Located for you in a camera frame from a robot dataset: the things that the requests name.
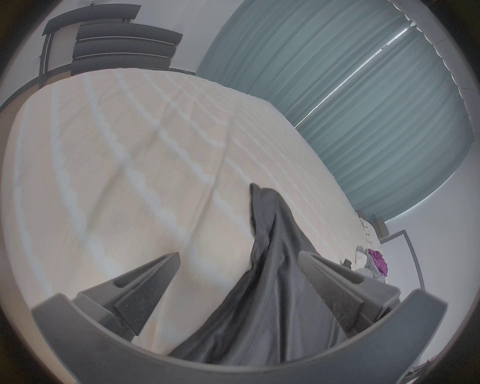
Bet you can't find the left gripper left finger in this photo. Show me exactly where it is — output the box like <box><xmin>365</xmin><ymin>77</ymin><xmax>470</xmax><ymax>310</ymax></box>
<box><xmin>76</xmin><ymin>252</ymin><xmax>182</xmax><ymax>341</ymax></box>

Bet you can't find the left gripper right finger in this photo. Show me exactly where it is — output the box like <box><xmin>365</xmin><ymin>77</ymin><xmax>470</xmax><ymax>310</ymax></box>
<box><xmin>298</xmin><ymin>250</ymin><xmax>402</xmax><ymax>334</ymax></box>

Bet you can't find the black T-shirt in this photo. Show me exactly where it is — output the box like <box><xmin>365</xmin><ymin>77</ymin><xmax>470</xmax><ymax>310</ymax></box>
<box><xmin>169</xmin><ymin>183</ymin><xmax>349</xmax><ymax>366</ymax></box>

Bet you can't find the bed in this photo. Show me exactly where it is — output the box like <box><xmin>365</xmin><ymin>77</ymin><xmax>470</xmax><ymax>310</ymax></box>
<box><xmin>0</xmin><ymin>67</ymin><xmax>426</xmax><ymax>357</ymax></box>

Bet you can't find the grey knit garment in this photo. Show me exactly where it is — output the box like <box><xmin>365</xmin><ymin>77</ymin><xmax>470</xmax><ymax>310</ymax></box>
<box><xmin>362</xmin><ymin>258</ymin><xmax>380</xmax><ymax>279</ymax></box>

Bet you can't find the purple satin garment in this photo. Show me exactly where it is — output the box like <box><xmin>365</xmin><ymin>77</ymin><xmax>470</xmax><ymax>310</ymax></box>
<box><xmin>367</xmin><ymin>249</ymin><xmax>389</xmax><ymax>275</ymax></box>

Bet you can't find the white printed pillow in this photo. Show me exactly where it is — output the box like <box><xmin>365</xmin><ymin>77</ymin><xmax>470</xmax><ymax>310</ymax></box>
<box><xmin>359</xmin><ymin>217</ymin><xmax>377</xmax><ymax>246</ymax></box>

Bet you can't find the grey bedside table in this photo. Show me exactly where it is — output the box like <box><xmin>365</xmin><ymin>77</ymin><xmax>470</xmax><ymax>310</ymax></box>
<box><xmin>369</xmin><ymin>214</ymin><xmax>387</xmax><ymax>241</ymax></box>

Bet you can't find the blue-green curtain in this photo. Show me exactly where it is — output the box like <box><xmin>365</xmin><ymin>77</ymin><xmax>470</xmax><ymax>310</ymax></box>
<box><xmin>294</xmin><ymin>26</ymin><xmax>477</xmax><ymax>224</ymax></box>
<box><xmin>195</xmin><ymin>0</ymin><xmax>413</xmax><ymax>126</ymax></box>

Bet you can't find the black chest of drawers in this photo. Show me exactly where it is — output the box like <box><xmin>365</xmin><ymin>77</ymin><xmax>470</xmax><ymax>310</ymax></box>
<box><xmin>70</xmin><ymin>23</ymin><xmax>184</xmax><ymax>76</ymax></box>

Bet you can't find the black dressing table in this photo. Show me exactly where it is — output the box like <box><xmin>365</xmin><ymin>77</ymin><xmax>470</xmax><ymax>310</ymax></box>
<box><xmin>40</xmin><ymin>4</ymin><xmax>142</xmax><ymax>77</ymax></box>

